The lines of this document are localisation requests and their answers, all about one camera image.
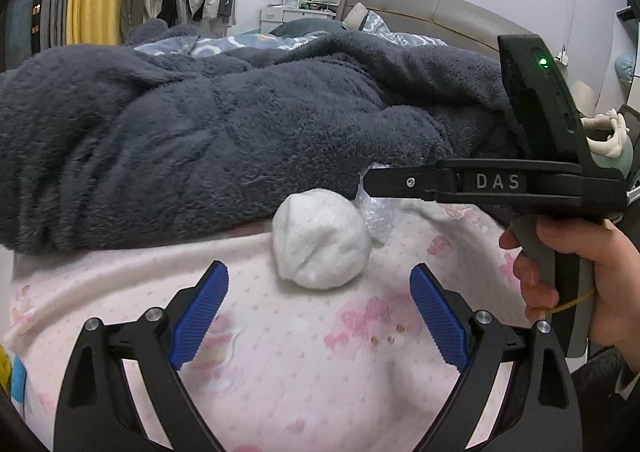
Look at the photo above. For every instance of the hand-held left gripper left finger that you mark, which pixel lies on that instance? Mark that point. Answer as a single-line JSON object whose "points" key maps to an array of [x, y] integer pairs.
{"points": [[200, 312]]}

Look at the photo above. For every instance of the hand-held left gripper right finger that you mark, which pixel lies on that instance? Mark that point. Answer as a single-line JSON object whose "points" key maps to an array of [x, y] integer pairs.
{"points": [[437, 314]]}

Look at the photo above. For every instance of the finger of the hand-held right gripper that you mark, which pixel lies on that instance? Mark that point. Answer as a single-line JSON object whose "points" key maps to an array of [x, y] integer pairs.
{"points": [[410, 181]]}

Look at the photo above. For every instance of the small clear bubble wrap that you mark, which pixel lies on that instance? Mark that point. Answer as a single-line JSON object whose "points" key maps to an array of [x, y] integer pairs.
{"points": [[377, 219]]}

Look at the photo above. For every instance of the white cotton ball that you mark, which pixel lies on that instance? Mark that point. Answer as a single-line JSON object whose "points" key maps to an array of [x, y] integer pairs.
{"points": [[320, 237]]}

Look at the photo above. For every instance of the person's right hand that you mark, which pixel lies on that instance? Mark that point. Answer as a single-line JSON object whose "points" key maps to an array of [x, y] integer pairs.
{"points": [[615, 282]]}

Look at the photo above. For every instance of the white figurine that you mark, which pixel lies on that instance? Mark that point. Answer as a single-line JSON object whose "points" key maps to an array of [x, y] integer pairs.
{"points": [[607, 132]]}

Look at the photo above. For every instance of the pink printed bed sheet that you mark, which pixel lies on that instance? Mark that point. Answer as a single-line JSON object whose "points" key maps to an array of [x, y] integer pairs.
{"points": [[310, 382]]}

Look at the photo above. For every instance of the teal round object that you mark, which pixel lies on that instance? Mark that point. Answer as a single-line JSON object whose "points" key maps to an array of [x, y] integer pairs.
{"points": [[624, 68]]}

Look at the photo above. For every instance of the dark grey fleece blanket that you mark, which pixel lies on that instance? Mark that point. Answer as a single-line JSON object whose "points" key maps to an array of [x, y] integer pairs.
{"points": [[200, 142]]}

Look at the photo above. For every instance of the grey padded headboard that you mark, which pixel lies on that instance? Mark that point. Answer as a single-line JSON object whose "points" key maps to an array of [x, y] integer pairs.
{"points": [[440, 12]]}

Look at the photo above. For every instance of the beige pillow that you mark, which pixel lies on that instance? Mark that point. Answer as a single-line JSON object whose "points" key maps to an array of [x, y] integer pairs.
{"points": [[356, 16]]}

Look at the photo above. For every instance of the dark teal pillow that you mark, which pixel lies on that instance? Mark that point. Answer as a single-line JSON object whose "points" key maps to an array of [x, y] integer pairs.
{"points": [[305, 27]]}

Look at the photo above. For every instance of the blue plush toy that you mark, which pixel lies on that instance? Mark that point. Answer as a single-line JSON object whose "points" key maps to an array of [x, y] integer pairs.
{"points": [[19, 379]]}

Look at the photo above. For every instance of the person's dark clothing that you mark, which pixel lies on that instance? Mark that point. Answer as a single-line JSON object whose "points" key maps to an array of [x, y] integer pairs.
{"points": [[610, 407]]}

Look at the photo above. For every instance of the yellow cloth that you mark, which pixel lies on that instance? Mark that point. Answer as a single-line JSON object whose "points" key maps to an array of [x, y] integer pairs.
{"points": [[4, 369]]}

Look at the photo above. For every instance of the white vanity table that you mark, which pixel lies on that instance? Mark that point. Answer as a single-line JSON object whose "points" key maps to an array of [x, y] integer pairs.
{"points": [[280, 19]]}

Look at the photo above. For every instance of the blue patterned duvet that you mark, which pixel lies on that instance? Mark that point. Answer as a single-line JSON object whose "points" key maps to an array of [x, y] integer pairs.
{"points": [[220, 46]]}

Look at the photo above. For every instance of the white wall charger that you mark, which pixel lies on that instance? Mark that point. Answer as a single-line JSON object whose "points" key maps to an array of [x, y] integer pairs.
{"points": [[563, 56]]}

